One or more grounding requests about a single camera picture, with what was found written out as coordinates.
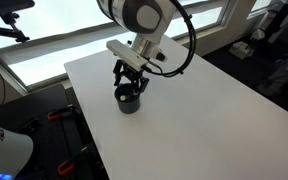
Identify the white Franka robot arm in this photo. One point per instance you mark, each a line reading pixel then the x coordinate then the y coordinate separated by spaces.
pixel 140 16

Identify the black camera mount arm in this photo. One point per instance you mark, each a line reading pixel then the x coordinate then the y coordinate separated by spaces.
pixel 7 16

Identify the white floor device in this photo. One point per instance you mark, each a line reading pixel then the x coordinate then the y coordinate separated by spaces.
pixel 242 50

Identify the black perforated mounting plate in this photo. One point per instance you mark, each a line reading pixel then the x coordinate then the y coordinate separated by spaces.
pixel 72 140

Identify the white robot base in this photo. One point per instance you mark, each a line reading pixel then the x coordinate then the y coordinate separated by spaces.
pixel 7 150

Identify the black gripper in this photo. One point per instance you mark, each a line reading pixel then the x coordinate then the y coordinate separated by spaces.
pixel 132 73

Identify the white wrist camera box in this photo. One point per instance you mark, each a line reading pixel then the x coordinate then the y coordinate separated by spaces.
pixel 125 53

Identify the dark teal enamel mug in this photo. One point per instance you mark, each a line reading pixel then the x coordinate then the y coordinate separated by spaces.
pixel 128 106

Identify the black robot cart top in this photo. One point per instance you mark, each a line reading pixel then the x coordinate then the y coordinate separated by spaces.
pixel 34 103

